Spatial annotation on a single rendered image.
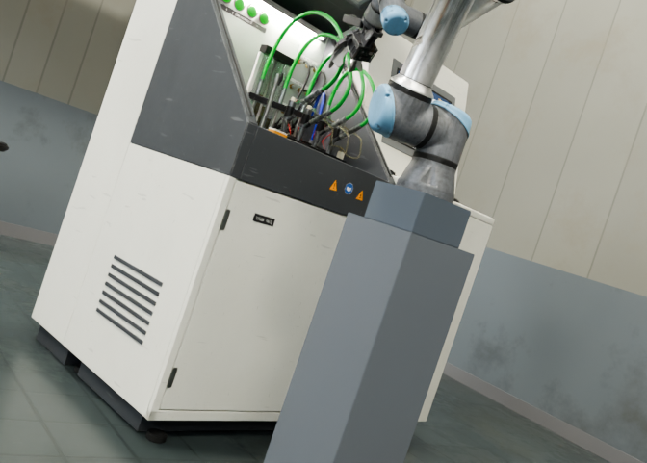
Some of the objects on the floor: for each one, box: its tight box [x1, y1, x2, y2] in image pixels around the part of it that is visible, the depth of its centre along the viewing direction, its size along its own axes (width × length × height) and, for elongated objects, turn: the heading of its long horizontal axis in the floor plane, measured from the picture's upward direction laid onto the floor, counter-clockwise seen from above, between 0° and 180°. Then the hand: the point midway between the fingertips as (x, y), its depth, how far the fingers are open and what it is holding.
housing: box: [32, 0, 185, 366], centre depth 291 cm, size 140×28×150 cm, turn 48°
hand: (340, 65), depth 220 cm, fingers open, 7 cm apart
